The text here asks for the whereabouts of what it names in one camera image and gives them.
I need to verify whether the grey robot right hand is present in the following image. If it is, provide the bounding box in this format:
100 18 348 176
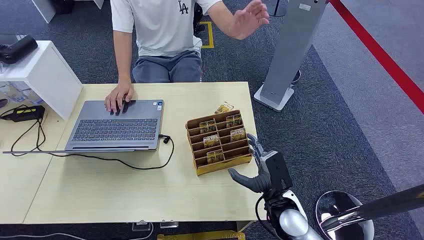
227 133 294 195

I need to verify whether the person's right hand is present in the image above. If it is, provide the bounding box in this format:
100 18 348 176
104 82 135 116

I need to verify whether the person's left hand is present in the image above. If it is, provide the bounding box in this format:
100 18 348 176
228 0 270 41

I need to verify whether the golden hotel key card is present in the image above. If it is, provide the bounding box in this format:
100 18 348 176
202 134 221 149
214 101 235 115
206 149 225 165
230 127 247 143
199 119 218 134
225 113 243 128

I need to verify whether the wooden card holder rack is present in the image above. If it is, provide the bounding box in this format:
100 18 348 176
185 109 253 177

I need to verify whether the person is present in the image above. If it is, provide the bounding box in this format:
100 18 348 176
104 0 270 115

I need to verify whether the grey round stand base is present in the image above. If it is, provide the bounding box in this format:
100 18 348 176
264 0 291 18

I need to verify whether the grey laptop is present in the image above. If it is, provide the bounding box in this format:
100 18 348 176
2 99 165 155

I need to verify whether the yellow floor tape marking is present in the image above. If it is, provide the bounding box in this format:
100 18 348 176
198 21 215 49
156 231 247 240

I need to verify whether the black office chair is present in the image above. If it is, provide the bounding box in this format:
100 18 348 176
193 3 206 37

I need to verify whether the white desk shelf box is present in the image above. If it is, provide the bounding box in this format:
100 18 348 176
0 40 84 121

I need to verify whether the black power adapter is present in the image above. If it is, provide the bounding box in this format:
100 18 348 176
1 105 46 123

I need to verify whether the clear plastic container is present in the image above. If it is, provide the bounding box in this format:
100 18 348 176
0 81 45 106

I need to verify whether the black handheld device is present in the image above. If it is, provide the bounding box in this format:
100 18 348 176
0 34 39 65

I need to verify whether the white furniture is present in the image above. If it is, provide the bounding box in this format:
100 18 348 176
31 0 105 24

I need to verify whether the red barrier belt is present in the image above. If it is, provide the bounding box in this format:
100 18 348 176
329 0 424 115

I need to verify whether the black laptop power cable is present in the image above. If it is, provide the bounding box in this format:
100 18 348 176
9 117 175 171

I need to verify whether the grey metal bracket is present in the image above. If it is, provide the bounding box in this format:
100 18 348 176
131 221 151 232
159 220 180 230

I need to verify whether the white cable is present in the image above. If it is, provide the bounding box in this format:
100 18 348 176
0 222 155 240

